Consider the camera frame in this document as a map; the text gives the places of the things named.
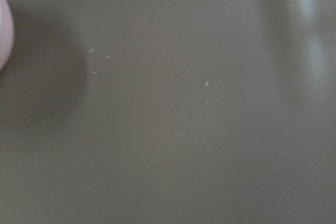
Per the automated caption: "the pink bowl with ice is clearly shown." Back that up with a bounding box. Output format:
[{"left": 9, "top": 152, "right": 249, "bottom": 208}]
[{"left": 0, "top": 0, "right": 15, "bottom": 71}]

